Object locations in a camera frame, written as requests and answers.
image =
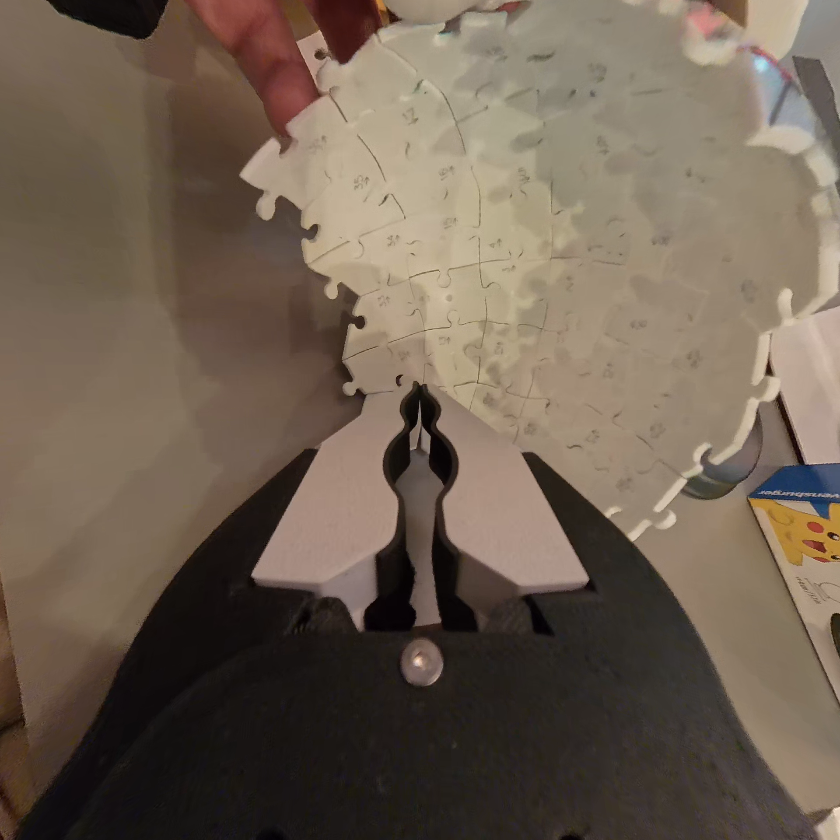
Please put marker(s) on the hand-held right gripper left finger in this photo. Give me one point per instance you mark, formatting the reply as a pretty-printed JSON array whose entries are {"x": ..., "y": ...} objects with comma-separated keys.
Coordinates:
[{"x": 328, "y": 518}]

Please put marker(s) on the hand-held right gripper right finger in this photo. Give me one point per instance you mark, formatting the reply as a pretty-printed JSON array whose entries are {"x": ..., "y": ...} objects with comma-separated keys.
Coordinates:
[{"x": 512, "y": 518}]

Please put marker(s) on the partly built puzzle ball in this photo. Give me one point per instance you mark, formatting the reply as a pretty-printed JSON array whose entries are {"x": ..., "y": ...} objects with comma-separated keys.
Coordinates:
[{"x": 525, "y": 262}]

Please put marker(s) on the black round ball stand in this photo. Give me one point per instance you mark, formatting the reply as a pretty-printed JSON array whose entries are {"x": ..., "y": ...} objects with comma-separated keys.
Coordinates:
[{"x": 722, "y": 484}]

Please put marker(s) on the blue puzzle box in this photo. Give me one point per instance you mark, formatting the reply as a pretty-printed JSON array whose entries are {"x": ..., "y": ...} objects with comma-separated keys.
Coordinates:
[{"x": 800, "y": 558}]

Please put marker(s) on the person's left hand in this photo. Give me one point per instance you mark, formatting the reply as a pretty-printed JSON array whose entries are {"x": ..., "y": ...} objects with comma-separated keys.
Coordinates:
[{"x": 275, "y": 59}]

